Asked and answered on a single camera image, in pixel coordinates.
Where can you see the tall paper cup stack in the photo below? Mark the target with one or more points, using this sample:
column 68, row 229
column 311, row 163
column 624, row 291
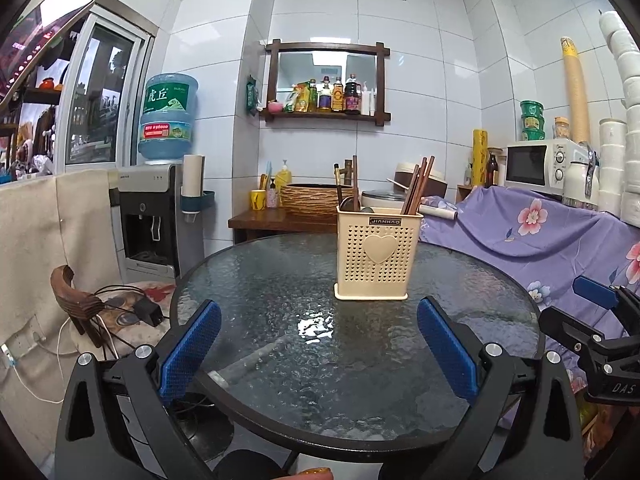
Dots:
column 575, row 90

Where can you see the woven wicker basket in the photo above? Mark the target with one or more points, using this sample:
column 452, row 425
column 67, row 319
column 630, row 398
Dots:
column 310, row 200

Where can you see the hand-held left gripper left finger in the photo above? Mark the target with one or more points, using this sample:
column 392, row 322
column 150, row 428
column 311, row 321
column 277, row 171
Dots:
column 192, row 345

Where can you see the blue water jug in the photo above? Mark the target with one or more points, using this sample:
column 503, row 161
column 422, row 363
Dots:
column 167, row 115

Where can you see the yellow roll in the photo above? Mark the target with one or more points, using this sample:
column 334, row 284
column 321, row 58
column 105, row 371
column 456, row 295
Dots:
column 480, row 157

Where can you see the wooden crate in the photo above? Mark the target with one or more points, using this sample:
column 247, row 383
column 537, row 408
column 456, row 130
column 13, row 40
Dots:
column 465, row 194

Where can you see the black power adapter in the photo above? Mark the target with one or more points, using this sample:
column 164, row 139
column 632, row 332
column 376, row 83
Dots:
column 148, row 311

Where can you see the purple floral cloth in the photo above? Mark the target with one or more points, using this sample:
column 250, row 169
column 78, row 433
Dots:
column 525, row 240

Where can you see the bamboo faucet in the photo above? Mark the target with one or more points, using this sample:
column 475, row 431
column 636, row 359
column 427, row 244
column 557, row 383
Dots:
column 344, row 170

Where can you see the brown white rice cooker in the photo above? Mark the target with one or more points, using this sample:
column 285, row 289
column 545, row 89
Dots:
column 435, row 177

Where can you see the brown sauce bottle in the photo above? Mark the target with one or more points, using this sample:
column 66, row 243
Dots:
column 338, row 96

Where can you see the yellow cup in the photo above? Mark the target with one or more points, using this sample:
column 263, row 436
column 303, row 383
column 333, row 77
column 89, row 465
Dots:
column 257, row 201

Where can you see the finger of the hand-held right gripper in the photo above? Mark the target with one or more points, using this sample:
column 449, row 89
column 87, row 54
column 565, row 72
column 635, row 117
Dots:
column 565, row 322
column 595, row 292

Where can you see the yellow soap bottle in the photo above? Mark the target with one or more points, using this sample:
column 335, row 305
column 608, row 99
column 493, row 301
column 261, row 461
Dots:
column 283, row 176

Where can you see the wooden side table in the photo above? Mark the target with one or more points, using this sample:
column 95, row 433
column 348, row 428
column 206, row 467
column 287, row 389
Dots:
column 270, row 220

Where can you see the white paper cup dispenser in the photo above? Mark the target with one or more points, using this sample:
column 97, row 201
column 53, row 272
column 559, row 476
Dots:
column 194, row 180

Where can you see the dark labelled sauce bottle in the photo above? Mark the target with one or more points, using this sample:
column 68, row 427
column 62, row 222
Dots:
column 325, row 96

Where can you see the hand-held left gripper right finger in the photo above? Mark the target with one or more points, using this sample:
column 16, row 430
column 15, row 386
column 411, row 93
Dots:
column 447, row 350

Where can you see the brown wooden chopstick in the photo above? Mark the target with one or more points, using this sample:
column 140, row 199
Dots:
column 355, row 180
column 425, row 175
column 414, row 185
column 417, row 180
column 410, row 190

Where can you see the beige cloth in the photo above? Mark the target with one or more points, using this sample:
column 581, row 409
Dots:
column 45, row 240

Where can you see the stack of white paper rolls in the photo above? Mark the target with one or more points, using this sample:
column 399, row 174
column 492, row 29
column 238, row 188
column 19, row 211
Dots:
column 622, row 135

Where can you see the cream perforated utensil holder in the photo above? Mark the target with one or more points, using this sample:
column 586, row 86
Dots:
column 380, row 260

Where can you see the black chopstick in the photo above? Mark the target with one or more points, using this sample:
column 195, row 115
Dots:
column 339, row 196

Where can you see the pink small container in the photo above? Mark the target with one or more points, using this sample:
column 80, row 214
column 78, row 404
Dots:
column 274, row 107

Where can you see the small glass jar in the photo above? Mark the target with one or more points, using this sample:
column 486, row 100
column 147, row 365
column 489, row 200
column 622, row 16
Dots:
column 562, row 128

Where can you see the wooden framed mirror shelf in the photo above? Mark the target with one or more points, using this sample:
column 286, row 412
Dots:
column 325, row 47

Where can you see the dark soy sauce bottle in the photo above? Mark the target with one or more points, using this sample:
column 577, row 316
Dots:
column 352, row 95

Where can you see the wooden chair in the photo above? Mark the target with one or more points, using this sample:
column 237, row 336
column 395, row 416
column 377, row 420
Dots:
column 75, row 295

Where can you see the green glass bottle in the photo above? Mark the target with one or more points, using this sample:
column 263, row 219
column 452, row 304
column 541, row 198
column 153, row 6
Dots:
column 313, row 96

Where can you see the tilted glass panel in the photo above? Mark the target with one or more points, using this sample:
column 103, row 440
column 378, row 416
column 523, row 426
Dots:
column 45, row 30

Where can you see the white small bottles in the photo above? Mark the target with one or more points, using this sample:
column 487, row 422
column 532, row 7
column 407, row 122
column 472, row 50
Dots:
column 368, row 101

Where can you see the green hanging packet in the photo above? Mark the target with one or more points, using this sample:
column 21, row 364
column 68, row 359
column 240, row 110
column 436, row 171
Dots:
column 250, row 94

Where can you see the grey water dispenser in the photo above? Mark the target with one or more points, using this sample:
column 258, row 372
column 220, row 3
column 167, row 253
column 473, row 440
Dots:
column 150, row 220

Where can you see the yellow seasoning packet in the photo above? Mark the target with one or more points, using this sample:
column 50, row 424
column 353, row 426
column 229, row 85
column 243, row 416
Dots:
column 299, row 99

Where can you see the white electric kettle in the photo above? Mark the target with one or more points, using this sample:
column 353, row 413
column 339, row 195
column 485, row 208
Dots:
column 580, row 177

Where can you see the brown glass bottle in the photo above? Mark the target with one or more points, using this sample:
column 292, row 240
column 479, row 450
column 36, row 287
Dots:
column 493, row 170

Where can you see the sliding glass window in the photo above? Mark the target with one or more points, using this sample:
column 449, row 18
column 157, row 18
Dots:
column 100, row 95

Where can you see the green instant noodle bowl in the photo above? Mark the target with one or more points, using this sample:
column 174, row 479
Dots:
column 531, row 121
column 531, row 134
column 531, row 108

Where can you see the white microwave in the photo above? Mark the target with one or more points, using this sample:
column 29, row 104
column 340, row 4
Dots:
column 530, row 165

